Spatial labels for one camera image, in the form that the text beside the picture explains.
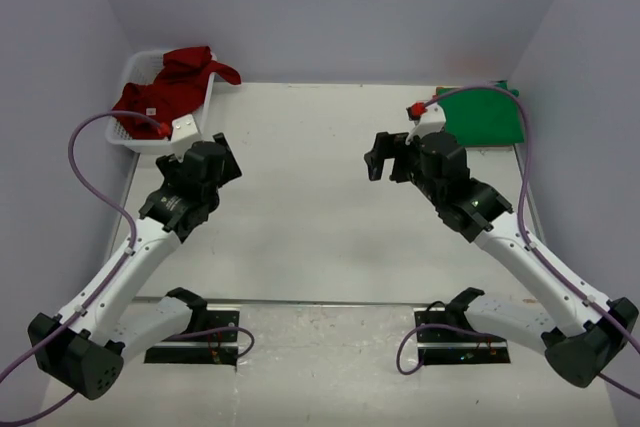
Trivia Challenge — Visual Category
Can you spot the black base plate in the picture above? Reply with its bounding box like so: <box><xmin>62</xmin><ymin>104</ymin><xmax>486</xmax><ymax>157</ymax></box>
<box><xmin>143</xmin><ymin>305</ymin><xmax>240</xmax><ymax>367</ymax></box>
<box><xmin>414</xmin><ymin>303</ymin><xmax>511</xmax><ymax>366</ymax></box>

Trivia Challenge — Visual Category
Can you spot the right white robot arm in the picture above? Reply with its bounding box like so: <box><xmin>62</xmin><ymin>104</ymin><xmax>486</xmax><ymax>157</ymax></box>
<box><xmin>364</xmin><ymin>132</ymin><xmax>639</xmax><ymax>388</ymax></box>

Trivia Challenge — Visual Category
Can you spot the green folded t shirt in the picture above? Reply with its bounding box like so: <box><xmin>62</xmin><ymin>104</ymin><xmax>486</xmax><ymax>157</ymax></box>
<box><xmin>438</xmin><ymin>90</ymin><xmax>524</xmax><ymax>147</ymax></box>

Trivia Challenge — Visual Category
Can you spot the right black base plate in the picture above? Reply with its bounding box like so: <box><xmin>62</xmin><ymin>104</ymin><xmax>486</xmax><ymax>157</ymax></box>
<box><xmin>414</xmin><ymin>303</ymin><xmax>511</xmax><ymax>366</ymax></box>

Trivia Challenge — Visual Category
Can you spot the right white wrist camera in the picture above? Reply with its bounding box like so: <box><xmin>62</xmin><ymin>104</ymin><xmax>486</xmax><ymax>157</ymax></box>
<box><xmin>405</xmin><ymin>102</ymin><xmax>446</xmax><ymax>145</ymax></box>

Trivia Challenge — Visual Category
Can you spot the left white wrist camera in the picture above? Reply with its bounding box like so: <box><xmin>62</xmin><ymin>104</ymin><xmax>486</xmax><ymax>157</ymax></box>
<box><xmin>153</xmin><ymin>114</ymin><xmax>202</xmax><ymax>161</ymax></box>

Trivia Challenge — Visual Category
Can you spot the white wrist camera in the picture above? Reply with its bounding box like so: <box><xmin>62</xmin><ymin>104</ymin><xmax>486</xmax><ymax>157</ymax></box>
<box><xmin>405</xmin><ymin>102</ymin><xmax>446</xmax><ymax>145</ymax></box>
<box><xmin>153</xmin><ymin>114</ymin><xmax>202</xmax><ymax>161</ymax></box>

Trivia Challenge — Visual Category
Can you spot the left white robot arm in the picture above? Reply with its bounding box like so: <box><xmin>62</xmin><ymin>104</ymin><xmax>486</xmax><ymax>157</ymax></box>
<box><xmin>27</xmin><ymin>133</ymin><xmax>242</xmax><ymax>400</ymax></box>

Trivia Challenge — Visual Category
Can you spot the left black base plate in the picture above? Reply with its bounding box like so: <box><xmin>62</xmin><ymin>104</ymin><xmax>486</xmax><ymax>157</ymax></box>
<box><xmin>143</xmin><ymin>305</ymin><xmax>240</xmax><ymax>367</ymax></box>

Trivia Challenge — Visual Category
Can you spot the white plastic basket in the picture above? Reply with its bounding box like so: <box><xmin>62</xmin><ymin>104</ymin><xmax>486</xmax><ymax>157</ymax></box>
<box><xmin>104</xmin><ymin>49</ymin><xmax>217</xmax><ymax>157</ymax></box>

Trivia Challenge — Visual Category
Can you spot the red t shirt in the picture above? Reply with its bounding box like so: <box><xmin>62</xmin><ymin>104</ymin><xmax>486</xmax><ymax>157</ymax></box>
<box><xmin>113</xmin><ymin>46</ymin><xmax>241</xmax><ymax>140</ymax></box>

